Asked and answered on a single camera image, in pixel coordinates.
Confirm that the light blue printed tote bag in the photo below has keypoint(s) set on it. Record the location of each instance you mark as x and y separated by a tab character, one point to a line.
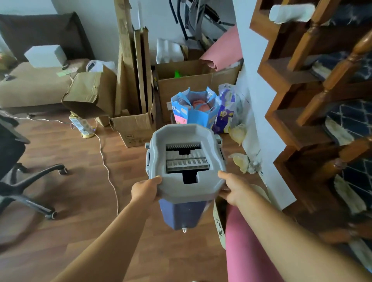
200	117

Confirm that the dark patterned stair carpets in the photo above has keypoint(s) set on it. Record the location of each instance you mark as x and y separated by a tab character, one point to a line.
351	116

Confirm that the white power strip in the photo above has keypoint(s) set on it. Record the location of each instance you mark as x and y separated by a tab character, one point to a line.
82	126

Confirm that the white paper sheet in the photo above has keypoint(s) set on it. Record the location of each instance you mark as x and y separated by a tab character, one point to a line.
290	13

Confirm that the red-brown folded cloth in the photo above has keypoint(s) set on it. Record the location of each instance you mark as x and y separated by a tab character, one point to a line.
200	105

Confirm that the person's right hand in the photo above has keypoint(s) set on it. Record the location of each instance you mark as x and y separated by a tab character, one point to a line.
236	191

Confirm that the person's right forearm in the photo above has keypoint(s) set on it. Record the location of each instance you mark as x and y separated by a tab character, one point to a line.
290	247

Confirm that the flat cardboard panels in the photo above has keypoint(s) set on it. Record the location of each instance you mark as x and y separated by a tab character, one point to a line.
143	72

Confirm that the person's left forearm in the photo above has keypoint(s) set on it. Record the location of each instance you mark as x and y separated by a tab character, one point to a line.
107	244

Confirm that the tiny cardboard box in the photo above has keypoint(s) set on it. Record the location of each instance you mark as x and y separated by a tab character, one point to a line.
103	120

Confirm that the white box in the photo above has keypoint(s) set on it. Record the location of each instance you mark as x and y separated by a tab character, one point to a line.
45	56

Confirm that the open low cardboard box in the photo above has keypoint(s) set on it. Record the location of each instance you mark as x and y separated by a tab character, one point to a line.
133	127

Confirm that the crumpled tilted cardboard box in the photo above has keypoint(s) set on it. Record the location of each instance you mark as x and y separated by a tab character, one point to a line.
90	93

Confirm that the brown sofa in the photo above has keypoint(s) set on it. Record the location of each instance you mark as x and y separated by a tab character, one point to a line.
32	84

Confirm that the white plastic bag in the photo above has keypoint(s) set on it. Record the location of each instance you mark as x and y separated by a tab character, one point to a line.
98	66

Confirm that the yellowish plastic bag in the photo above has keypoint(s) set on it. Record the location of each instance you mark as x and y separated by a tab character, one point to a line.
238	133

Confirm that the large open cardboard box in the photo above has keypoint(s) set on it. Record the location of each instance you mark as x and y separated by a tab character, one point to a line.
174	87

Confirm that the pink yoga mat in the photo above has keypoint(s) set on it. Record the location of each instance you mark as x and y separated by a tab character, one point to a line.
247	255

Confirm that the pink foam sheet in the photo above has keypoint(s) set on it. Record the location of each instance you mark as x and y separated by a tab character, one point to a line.
223	52

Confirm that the black office chair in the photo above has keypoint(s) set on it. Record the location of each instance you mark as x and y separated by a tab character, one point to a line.
8	151

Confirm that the blue mop bucket grey lid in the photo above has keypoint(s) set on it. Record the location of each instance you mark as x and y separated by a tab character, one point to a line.
186	188

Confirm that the plain cardboard box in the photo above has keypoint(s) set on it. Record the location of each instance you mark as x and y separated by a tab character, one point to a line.
228	77

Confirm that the white foam packing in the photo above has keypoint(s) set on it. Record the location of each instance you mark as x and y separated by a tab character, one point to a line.
170	52

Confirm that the cream storage case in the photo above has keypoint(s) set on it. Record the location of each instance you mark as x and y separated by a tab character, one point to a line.
218	223

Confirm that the person's left hand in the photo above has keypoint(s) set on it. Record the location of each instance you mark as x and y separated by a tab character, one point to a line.
145	191

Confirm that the tall flat cardboard box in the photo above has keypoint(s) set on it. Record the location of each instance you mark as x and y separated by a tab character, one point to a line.
126	58

